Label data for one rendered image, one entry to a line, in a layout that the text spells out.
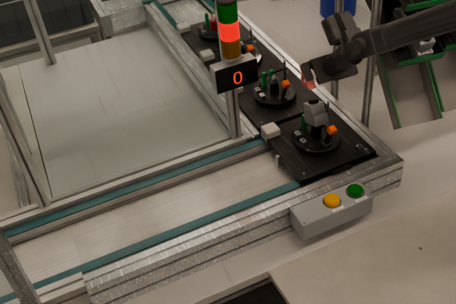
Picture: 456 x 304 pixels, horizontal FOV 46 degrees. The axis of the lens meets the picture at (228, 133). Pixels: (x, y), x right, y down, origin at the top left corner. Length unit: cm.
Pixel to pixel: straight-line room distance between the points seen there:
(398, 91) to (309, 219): 48
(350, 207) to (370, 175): 13
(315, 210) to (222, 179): 30
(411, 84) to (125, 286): 96
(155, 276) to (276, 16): 144
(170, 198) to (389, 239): 60
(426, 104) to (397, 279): 53
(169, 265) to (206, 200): 23
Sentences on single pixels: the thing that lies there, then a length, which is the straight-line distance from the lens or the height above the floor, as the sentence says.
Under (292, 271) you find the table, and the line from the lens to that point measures 138.
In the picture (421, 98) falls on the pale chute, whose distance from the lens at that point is 164.
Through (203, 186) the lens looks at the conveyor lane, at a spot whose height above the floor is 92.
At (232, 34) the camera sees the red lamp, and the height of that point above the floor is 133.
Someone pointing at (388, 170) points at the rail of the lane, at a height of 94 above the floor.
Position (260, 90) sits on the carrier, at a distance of 170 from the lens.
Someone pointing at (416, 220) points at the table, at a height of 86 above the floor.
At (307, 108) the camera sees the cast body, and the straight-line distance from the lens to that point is 149.
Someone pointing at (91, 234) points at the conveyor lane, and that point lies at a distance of 148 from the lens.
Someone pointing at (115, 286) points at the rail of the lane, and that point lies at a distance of 133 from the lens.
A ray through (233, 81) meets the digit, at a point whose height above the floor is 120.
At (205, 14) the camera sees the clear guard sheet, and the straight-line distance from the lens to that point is 136.
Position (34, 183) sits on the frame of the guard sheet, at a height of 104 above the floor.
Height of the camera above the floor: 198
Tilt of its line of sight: 39 degrees down
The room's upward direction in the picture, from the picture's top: 6 degrees counter-clockwise
